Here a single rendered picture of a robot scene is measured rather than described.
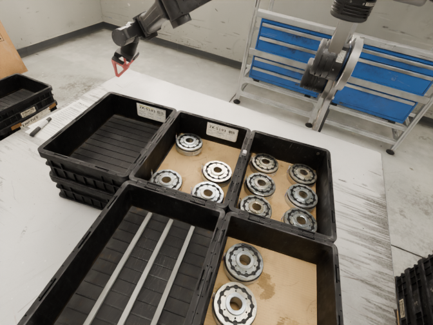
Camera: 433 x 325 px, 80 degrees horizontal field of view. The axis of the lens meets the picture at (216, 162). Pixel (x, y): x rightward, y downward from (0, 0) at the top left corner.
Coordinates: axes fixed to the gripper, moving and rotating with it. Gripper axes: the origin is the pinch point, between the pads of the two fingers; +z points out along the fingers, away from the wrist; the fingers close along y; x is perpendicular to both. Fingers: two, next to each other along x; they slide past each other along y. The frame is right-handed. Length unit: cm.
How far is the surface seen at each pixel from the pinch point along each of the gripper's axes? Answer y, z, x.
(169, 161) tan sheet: -34.2, 3.6, -31.7
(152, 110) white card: -14.3, 1.2, -18.3
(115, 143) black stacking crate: -29.1, 11.8, -11.5
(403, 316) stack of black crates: -51, 19, -169
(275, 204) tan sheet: -46, -11, -68
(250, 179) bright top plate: -39, -10, -58
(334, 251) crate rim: -66, -24, -74
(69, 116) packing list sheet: -1.8, 36.7, 16.7
